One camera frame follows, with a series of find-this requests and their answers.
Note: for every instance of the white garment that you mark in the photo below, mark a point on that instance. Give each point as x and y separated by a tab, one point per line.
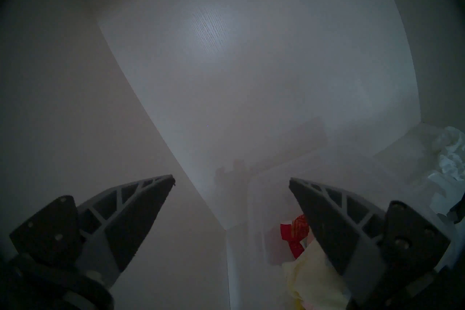
450	160

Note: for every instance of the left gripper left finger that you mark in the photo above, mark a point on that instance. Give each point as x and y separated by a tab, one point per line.
120	225

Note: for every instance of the red garment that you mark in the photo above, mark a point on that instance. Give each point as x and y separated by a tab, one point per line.
296	236

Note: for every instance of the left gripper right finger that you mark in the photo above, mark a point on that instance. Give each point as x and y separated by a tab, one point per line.
345	229

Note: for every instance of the clear plastic storage bin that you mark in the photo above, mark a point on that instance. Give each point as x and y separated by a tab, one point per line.
276	200

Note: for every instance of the white wardrobe cabinet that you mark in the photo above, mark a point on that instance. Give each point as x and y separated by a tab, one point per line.
254	58

